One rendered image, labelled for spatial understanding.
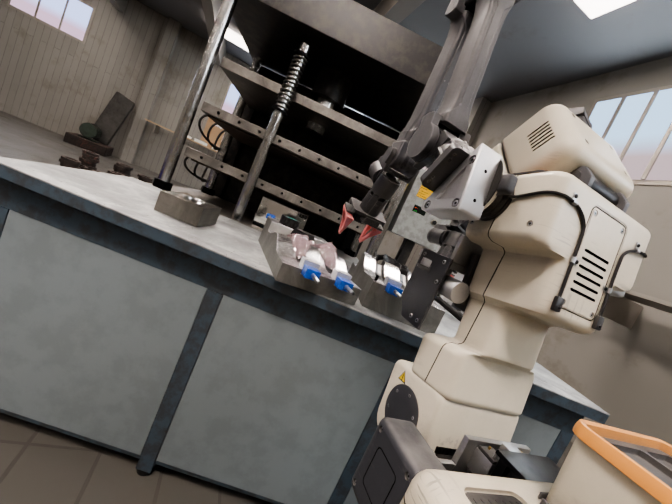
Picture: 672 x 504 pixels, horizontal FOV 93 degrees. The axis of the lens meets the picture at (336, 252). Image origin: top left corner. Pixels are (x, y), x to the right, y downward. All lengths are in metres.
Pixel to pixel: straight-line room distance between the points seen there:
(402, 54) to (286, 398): 1.63
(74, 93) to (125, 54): 1.65
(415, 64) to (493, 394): 1.56
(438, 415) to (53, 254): 1.10
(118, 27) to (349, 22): 9.84
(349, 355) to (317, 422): 0.25
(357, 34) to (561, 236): 1.51
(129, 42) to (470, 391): 11.12
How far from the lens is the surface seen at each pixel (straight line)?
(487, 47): 0.82
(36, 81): 11.69
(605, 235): 0.69
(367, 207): 0.83
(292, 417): 1.17
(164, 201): 1.21
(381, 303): 1.03
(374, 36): 1.89
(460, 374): 0.64
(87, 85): 11.31
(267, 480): 1.32
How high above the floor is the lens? 1.03
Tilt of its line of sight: 6 degrees down
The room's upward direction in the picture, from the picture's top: 24 degrees clockwise
